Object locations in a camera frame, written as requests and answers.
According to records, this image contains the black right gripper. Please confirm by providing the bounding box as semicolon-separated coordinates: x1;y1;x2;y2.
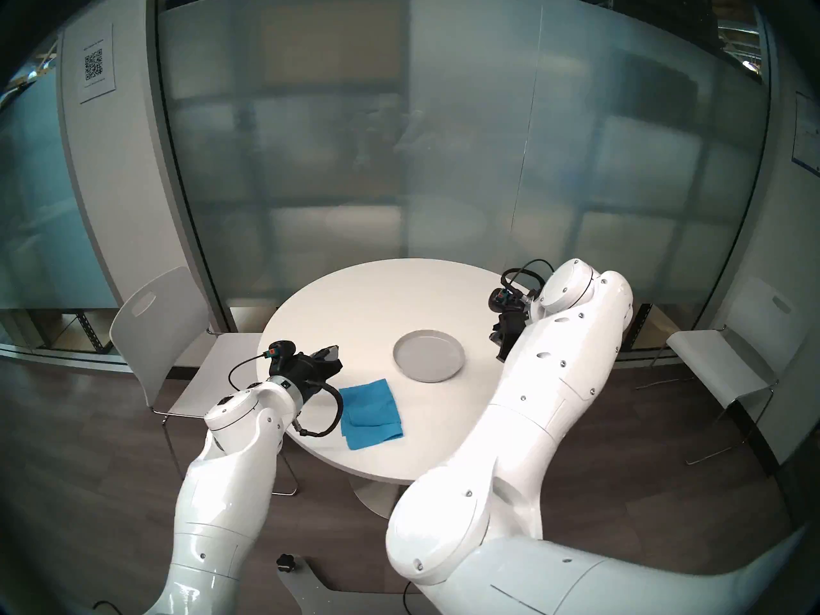
492;307;529;363

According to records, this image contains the blue cloth napkin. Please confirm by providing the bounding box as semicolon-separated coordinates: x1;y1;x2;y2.
338;378;404;452

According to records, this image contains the white wall poster blue trim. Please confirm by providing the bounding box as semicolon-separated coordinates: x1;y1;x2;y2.
791;92;820;176

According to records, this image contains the brushed steel table base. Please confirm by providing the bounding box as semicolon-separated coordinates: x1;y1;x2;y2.
350;478;411;520

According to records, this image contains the black metal shelf frame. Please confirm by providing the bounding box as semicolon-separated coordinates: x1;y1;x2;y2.
631;303;655;352
61;309;113;353

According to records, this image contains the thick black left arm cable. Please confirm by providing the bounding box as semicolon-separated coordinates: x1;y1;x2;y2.
293;382;346;438

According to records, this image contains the thin left camera cable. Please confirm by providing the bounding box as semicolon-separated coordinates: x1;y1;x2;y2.
229;356;271;391

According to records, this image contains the thin camera cable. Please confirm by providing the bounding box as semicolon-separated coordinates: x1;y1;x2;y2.
501;259;553;295
229;356;271;391

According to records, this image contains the white plastic chair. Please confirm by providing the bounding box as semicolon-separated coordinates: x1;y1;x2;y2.
109;266;299;496
634;275;809;466

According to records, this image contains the grey round plate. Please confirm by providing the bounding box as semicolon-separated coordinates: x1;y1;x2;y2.
393;329;465;382

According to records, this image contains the thin right camera cable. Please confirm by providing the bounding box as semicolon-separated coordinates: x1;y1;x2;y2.
501;259;553;295

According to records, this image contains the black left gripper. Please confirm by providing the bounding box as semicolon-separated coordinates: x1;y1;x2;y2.
275;345;343;400

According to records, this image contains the white QR code sign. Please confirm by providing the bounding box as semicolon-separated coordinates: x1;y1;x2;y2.
77;23;117;105

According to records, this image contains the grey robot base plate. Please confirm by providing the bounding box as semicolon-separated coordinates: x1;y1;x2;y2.
277;556;414;615

